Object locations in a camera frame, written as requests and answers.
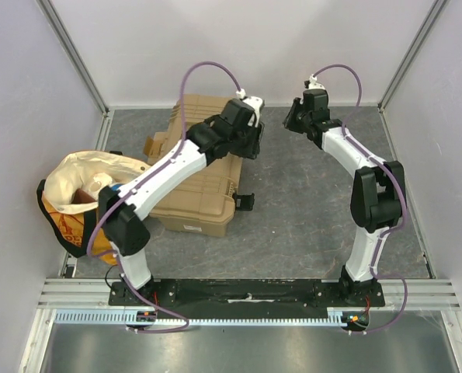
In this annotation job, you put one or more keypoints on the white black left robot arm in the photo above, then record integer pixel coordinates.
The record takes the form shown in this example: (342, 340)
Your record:
(236, 130)

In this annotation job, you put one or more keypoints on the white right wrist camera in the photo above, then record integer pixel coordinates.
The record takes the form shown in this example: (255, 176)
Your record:
(313, 83)

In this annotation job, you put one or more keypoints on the yellow canvas tote bag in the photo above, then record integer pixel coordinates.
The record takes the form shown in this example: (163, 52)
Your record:
(71, 211)

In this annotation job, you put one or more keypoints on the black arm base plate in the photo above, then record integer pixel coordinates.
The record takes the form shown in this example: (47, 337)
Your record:
(178, 292)

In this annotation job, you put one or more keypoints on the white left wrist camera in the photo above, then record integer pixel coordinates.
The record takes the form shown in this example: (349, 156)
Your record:
(256, 103)

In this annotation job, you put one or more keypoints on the tan plastic toolbox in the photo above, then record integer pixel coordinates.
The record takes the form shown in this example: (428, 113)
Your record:
(205, 202)

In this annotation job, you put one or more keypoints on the white paper roll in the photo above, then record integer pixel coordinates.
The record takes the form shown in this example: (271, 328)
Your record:
(98, 181)

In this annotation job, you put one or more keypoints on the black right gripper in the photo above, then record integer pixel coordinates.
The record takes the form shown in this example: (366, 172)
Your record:
(293, 117)

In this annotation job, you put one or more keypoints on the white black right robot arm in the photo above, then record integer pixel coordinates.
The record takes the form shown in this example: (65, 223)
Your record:
(378, 192)

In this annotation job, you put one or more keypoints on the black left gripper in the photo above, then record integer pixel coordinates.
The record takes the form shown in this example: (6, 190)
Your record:
(254, 148)

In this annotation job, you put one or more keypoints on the brown cardboard box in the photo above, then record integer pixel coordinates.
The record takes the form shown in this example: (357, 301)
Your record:
(153, 147)

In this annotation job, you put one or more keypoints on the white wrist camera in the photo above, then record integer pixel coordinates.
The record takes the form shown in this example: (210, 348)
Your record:
(313, 83)
(256, 103)

